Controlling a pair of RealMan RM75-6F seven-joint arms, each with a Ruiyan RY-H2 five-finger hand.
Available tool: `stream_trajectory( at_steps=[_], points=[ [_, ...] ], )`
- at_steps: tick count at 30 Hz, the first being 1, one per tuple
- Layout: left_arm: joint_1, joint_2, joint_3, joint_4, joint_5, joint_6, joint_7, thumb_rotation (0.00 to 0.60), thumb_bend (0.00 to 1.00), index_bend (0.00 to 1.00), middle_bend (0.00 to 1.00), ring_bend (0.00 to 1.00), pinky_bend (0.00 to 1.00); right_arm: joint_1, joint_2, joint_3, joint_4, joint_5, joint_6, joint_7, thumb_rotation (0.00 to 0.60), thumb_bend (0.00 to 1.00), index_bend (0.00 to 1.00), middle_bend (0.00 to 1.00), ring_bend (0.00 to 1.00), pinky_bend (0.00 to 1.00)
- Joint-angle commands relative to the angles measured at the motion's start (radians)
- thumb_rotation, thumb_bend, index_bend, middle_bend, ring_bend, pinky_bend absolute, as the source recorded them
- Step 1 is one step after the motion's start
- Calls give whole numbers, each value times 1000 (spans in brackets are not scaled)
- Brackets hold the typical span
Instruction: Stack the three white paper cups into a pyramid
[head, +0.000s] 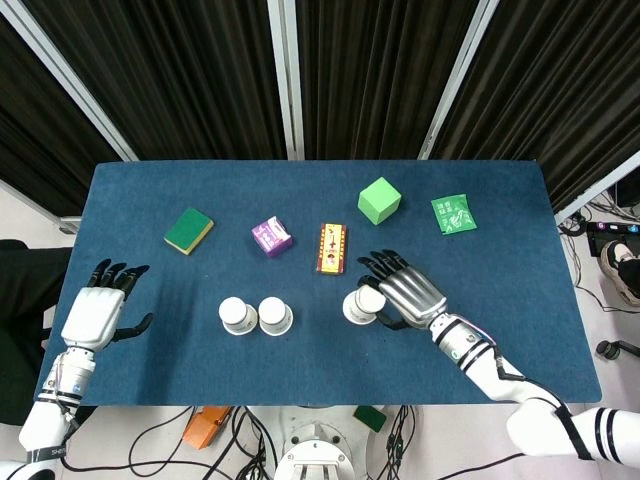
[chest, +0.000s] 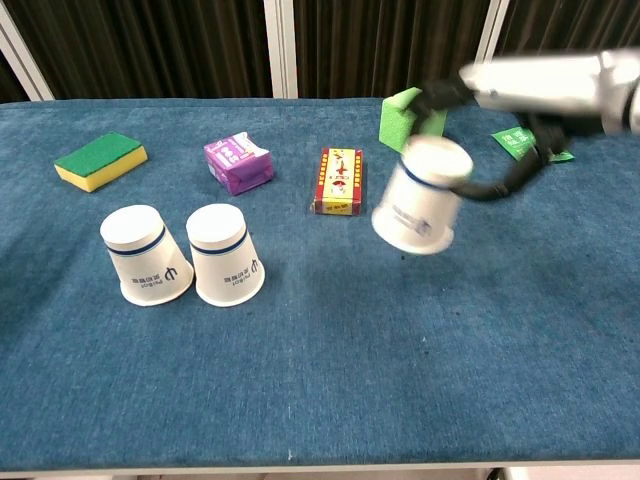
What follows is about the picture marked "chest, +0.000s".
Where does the green yellow sponge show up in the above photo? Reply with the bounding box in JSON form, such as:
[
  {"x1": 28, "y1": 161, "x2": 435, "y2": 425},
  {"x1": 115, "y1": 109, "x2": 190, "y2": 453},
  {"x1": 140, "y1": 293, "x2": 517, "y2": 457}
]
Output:
[{"x1": 53, "y1": 130, "x2": 149, "y2": 194}]

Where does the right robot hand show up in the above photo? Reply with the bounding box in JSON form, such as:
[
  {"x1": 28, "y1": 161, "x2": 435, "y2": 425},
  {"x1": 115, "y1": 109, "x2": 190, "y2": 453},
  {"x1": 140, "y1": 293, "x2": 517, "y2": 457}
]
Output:
[{"x1": 408, "y1": 49, "x2": 609, "y2": 202}]

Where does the white frame post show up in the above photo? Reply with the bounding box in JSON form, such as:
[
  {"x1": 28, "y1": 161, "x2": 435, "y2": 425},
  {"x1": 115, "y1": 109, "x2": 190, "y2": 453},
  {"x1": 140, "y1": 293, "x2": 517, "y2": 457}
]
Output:
[
  {"x1": 263, "y1": 0, "x2": 300, "y2": 99},
  {"x1": 473, "y1": 0, "x2": 519, "y2": 65},
  {"x1": 0, "y1": 4, "x2": 55, "y2": 101}
]

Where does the blue table cloth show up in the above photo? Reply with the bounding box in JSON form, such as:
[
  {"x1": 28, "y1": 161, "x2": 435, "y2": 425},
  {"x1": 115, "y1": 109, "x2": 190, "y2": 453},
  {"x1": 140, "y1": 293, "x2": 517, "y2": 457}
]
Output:
[{"x1": 0, "y1": 97, "x2": 640, "y2": 474}]

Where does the purple tissue pack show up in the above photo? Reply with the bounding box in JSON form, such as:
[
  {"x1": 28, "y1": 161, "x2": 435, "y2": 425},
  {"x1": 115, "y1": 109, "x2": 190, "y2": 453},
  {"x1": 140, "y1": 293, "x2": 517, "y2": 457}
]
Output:
[{"x1": 203, "y1": 131, "x2": 275, "y2": 196}]

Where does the red yellow box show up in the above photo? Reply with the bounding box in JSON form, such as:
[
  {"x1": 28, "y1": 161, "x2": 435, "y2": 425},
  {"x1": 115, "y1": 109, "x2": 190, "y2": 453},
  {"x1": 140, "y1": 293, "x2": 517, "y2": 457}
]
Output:
[{"x1": 310, "y1": 146, "x2": 365, "y2": 217}]

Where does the green sachet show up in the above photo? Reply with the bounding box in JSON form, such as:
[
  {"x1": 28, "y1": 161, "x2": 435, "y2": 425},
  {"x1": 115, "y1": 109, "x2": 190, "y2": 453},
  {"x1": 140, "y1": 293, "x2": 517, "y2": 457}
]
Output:
[{"x1": 489, "y1": 127, "x2": 575, "y2": 164}]

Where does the black pleated curtain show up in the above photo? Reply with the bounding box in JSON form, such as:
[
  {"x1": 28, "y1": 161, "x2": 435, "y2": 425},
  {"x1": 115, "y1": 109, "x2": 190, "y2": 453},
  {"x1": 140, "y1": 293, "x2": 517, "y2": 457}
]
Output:
[{"x1": 0, "y1": 0, "x2": 640, "y2": 101}]

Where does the green foam cube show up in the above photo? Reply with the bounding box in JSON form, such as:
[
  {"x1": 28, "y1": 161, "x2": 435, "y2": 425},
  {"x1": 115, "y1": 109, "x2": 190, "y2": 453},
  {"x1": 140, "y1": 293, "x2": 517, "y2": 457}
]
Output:
[{"x1": 378, "y1": 86, "x2": 449, "y2": 155}]

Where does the white paper cup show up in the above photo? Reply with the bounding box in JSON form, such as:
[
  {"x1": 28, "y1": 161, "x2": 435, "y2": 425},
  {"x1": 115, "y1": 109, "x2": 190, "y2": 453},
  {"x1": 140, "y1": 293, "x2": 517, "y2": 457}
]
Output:
[
  {"x1": 370, "y1": 134, "x2": 475, "y2": 256},
  {"x1": 185, "y1": 203, "x2": 267, "y2": 308},
  {"x1": 99, "y1": 204, "x2": 195, "y2": 307}
]

